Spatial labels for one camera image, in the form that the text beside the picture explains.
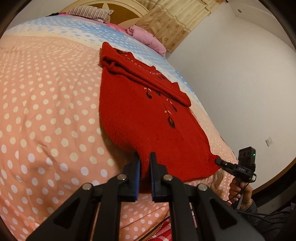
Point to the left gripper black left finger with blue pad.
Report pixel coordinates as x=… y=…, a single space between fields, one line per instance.
x=93 y=212

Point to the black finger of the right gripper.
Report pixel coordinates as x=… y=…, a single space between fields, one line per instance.
x=226 y=166

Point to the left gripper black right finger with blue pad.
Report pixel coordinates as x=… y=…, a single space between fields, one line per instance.
x=197 y=213

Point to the red knitted sweater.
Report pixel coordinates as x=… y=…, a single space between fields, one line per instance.
x=142 y=112

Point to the dark jacket forearm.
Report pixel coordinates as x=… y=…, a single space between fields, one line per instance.
x=276 y=226

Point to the person's right hand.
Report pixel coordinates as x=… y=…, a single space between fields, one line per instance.
x=238 y=188

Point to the polka dot bed cover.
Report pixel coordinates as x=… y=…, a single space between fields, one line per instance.
x=51 y=140

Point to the pink folded blanket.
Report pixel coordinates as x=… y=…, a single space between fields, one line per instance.
x=147 y=39

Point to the beige patterned curtain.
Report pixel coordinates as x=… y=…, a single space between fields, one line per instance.
x=170 y=21

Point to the cream wooden headboard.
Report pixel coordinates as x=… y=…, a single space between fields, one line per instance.
x=126 y=13

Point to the striped pillow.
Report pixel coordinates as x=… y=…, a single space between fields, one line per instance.
x=91 y=12

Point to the black camera box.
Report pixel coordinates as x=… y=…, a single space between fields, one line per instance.
x=246 y=158

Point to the white wall switch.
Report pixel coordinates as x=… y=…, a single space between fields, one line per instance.
x=269 y=141

